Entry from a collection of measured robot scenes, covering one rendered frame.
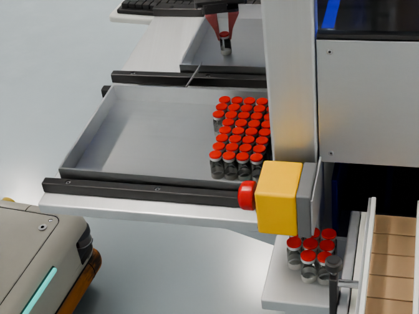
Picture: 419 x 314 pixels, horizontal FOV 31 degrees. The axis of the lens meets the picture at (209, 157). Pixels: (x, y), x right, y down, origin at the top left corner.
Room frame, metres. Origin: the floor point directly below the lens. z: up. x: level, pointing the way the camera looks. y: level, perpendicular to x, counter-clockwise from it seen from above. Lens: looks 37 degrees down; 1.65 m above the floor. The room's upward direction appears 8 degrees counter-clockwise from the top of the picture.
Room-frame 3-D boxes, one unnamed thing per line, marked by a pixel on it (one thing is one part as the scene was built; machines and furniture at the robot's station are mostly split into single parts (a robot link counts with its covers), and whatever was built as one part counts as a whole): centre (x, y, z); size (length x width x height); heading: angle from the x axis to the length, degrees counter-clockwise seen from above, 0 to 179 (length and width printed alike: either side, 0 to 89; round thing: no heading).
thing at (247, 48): (1.35, -0.17, 0.90); 0.34 x 0.26 x 0.04; 71
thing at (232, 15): (1.36, -0.06, 0.96); 0.07 x 0.07 x 0.09; 86
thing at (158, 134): (1.06, 0.05, 0.90); 0.34 x 0.26 x 0.04; 71
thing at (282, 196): (0.75, -0.09, 0.99); 0.08 x 0.07 x 0.07; 71
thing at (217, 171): (1.04, -0.04, 0.90); 0.18 x 0.02 x 0.05; 161
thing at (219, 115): (1.07, -0.03, 0.90); 0.02 x 0.02 x 0.05
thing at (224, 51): (1.36, -0.06, 0.90); 0.02 x 0.02 x 0.04
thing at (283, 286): (0.73, -0.13, 0.87); 0.14 x 0.13 x 0.02; 71
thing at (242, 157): (1.02, -0.08, 0.90); 0.18 x 0.02 x 0.05; 161
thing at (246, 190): (0.77, -0.05, 0.99); 0.04 x 0.04 x 0.04; 71
